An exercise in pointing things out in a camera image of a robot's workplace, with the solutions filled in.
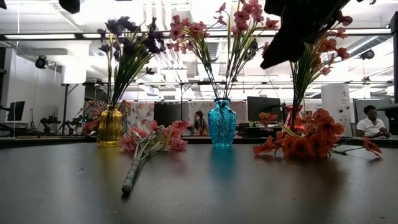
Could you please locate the red glass vase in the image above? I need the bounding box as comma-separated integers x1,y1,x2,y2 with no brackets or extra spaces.
283,105,307,133

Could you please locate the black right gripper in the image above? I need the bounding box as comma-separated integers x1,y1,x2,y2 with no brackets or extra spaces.
260,0,352,70

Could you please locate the floral print partition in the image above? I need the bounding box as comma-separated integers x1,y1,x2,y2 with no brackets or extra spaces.
188,101,217,134
83,99,155,129

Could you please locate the black frame bracket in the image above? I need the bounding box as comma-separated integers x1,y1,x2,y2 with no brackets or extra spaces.
377,104,398,136

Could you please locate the silver ventilation duct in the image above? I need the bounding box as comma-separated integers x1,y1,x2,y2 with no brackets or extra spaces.
334,35,392,62

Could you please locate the black beam with light strips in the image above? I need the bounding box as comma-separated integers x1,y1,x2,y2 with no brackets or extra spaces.
0,28,392,40

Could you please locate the yellow glass vase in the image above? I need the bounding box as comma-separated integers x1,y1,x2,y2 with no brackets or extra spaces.
97,105,124,147

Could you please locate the black vertical frame post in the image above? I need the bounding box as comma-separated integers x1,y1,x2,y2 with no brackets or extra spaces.
390,11,398,104

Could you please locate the small black monitor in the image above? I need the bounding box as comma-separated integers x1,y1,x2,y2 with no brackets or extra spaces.
7,100,26,122

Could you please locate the purple artificial flower bunch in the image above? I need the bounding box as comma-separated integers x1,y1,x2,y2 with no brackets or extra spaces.
96,15,167,108

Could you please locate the blue glass vase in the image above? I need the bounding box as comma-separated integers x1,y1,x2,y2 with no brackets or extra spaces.
207,98,237,147

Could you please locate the black ceiling spotlight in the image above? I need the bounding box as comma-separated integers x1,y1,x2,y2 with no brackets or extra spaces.
242,39,259,62
360,49,376,61
34,55,49,70

